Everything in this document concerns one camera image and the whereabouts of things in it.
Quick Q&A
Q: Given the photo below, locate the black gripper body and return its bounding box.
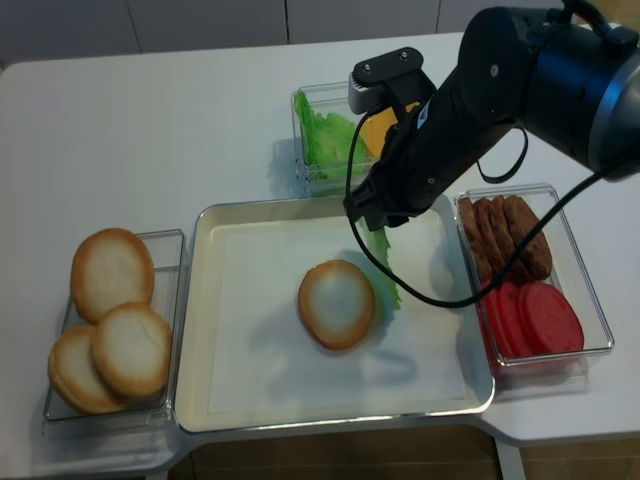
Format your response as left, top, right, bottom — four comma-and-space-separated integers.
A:
344, 79, 516, 231

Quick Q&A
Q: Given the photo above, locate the green lettuce leaf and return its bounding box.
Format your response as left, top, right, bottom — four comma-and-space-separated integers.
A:
294, 92, 356, 181
358, 219, 402, 311

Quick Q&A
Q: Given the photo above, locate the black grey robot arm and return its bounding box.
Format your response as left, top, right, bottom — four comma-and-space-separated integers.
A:
344, 1, 639, 230

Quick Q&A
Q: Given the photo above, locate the orange cheese slice top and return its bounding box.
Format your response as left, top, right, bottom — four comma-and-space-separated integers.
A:
368, 107, 398, 158

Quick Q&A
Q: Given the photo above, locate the yellow cheese slice under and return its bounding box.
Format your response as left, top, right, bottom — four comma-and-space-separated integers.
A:
359, 119, 374, 153

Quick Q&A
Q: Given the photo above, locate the green lettuce leaf behind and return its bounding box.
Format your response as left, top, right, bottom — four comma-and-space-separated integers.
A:
294, 92, 356, 181

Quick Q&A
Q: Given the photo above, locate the clear lettuce cheese container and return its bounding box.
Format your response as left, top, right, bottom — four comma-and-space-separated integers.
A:
291, 83, 397, 196

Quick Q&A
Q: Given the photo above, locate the back brown meat patty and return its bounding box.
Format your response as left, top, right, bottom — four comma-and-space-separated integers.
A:
458, 198, 493, 282

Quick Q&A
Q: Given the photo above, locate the brown meat patty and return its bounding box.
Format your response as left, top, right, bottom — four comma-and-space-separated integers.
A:
458, 198, 493, 282
501, 194, 553, 281
489, 195, 528, 284
473, 198, 506, 276

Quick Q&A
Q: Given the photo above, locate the front brown meat patty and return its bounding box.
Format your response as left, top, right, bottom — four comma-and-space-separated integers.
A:
501, 194, 553, 281

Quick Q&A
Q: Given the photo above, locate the middle red tomato slice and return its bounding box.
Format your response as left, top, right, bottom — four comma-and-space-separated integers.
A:
497, 282, 533, 357

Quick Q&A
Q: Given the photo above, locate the red tomato slice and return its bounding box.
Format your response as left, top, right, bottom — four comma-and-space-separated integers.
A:
497, 282, 533, 357
516, 283, 585, 354
483, 289, 513, 357

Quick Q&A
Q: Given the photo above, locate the back red tomato slice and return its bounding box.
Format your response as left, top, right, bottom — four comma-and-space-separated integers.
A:
483, 289, 513, 357

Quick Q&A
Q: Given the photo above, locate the bun half on tray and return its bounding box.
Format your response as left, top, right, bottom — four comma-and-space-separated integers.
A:
297, 259, 376, 351

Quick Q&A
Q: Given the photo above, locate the clear patty tomato container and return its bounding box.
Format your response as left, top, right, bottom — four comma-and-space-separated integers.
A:
455, 184, 614, 375

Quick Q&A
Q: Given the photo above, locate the front red tomato slice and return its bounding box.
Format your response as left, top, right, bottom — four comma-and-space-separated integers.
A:
516, 283, 585, 354

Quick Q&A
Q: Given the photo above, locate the cream metal baking tray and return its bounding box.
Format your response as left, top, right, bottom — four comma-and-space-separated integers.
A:
174, 197, 495, 433

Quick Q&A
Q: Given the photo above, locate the white parchment paper sheet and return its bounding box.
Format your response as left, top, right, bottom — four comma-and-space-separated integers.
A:
206, 217, 473, 423

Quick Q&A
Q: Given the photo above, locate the upper bun half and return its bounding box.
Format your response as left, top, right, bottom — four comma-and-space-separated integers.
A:
70, 228, 155, 324

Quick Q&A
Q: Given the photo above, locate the front bun half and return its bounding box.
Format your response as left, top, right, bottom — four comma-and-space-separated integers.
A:
92, 302, 172, 398

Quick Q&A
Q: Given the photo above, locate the clear bun container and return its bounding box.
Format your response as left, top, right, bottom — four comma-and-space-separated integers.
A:
43, 230, 189, 435

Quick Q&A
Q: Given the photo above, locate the lower left bun half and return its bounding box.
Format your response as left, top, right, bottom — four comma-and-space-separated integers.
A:
48, 325, 127, 414

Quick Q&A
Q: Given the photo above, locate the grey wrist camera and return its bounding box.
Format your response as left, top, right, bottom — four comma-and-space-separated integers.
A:
348, 47, 436, 120

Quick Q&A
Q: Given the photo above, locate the black cable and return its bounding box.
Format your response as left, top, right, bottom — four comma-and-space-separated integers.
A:
343, 112, 616, 308

